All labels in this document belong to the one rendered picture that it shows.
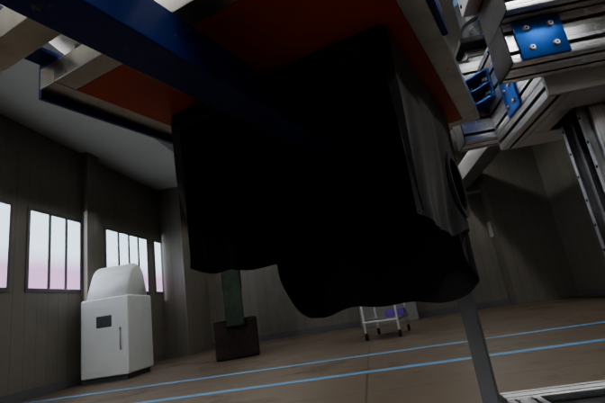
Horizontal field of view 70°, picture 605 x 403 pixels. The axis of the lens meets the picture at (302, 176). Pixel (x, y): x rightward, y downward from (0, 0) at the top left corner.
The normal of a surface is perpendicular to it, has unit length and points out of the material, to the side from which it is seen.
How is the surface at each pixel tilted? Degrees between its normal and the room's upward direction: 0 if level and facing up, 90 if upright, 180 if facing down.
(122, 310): 90
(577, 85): 90
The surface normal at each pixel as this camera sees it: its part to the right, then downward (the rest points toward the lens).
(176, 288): -0.15, -0.26
